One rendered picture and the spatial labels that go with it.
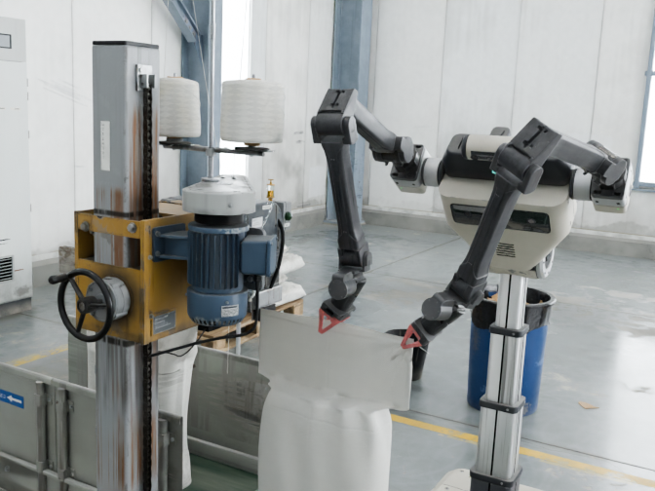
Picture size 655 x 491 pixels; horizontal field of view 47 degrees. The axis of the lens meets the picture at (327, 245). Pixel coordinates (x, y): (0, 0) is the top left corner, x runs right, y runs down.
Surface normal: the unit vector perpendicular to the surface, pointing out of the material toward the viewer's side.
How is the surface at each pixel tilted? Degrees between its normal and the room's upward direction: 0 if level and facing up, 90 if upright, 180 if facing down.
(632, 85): 90
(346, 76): 90
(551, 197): 40
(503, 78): 90
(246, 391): 90
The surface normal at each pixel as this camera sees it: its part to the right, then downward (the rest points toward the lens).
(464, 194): -0.28, -0.67
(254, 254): -0.09, 0.18
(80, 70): 0.87, 0.14
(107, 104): -0.49, 0.14
